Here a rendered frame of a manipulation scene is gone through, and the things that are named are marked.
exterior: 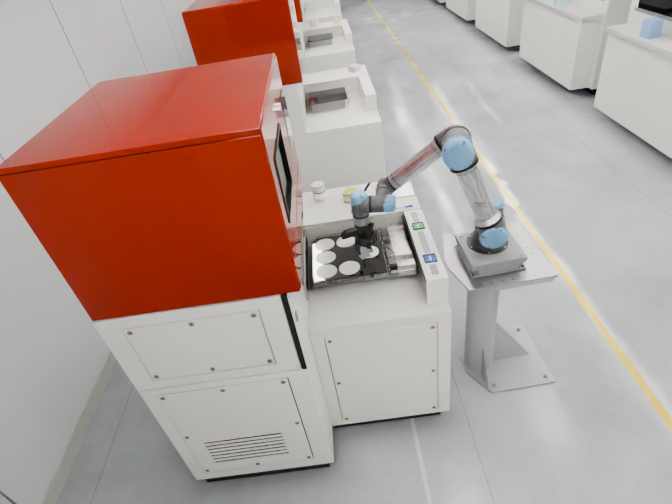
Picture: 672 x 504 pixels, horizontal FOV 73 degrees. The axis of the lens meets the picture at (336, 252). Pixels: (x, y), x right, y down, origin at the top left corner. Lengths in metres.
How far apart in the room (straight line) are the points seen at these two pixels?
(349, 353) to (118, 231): 1.13
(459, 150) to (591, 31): 4.74
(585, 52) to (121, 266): 5.76
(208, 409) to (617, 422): 2.01
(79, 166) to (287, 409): 1.26
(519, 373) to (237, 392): 1.62
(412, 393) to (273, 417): 0.72
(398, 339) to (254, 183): 1.06
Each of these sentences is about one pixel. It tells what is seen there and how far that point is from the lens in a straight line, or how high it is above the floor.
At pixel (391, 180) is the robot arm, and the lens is 2.04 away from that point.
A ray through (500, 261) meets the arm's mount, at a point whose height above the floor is 0.89.
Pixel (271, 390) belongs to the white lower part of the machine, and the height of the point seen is 0.71.
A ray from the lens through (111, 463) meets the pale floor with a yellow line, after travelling 3.03.
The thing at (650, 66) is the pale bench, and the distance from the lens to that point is 5.27.
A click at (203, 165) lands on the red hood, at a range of 1.34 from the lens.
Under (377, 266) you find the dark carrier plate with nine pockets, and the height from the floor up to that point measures 0.90.
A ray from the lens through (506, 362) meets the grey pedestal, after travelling 2.91.
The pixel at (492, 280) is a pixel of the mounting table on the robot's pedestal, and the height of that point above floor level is 0.82.
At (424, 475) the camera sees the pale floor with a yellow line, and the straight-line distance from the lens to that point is 2.51.
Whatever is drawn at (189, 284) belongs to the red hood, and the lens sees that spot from 1.60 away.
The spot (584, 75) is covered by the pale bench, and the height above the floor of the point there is 0.24.
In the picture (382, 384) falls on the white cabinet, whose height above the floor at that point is 0.38.
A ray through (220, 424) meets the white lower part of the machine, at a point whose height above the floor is 0.53.
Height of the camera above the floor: 2.25
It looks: 37 degrees down
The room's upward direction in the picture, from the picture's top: 10 degrees counter-clockwise
